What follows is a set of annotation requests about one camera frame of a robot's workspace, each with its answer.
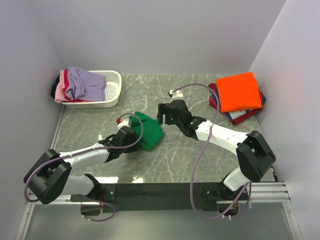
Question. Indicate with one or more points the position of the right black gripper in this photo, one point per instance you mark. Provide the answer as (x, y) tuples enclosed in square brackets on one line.
[(164, 109)]

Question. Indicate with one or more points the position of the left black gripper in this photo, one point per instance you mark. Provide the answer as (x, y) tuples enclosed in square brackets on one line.
[(134, 146)]

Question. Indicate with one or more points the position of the green t shirt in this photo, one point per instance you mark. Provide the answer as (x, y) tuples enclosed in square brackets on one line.
[(151, 133)]

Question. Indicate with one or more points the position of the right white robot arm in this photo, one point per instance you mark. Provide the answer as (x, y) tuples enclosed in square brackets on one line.
[(253, 153)]

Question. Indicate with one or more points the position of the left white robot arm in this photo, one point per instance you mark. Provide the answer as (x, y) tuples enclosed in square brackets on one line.
[(52, 175)]

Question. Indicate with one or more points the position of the dark red folded t shirt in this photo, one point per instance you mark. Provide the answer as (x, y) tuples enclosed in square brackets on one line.
[(226, 114)]

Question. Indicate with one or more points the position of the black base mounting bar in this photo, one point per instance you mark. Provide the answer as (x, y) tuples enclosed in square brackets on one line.
[(160, 196)]

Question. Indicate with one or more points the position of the white plastic laundry basket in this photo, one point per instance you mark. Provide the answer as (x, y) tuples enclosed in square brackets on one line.
[(112, 90)]

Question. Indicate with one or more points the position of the lilac t shirt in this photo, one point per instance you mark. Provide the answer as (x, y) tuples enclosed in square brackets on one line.
[(98, 87)]

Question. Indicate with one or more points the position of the white folded t shirt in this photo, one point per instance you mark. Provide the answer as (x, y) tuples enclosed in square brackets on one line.
[(237, 114)]

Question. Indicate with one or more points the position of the pink t shirt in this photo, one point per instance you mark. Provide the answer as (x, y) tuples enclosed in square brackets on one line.
[(59, 96)]

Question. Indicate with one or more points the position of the orange folded t shirt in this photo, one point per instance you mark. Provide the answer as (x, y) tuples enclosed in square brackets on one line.
[(239, 92)]

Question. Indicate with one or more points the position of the magenta t shirt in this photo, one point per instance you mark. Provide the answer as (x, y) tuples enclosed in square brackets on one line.
[(66, 82)]

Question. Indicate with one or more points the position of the black t shirt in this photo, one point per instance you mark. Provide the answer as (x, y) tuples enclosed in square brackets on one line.
[(54, 87)]

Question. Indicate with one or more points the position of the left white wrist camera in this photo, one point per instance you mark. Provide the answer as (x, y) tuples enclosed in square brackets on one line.
[(123, 123)]

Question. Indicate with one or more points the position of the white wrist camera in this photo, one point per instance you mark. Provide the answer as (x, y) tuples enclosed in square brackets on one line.
[(123, 123), (175, 94)]

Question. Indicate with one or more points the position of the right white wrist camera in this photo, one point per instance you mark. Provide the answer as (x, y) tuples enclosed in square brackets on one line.
[(175, 94)]

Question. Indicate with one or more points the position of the aluminium rail frame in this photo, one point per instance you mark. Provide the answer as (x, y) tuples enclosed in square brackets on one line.
[(262, 193)]

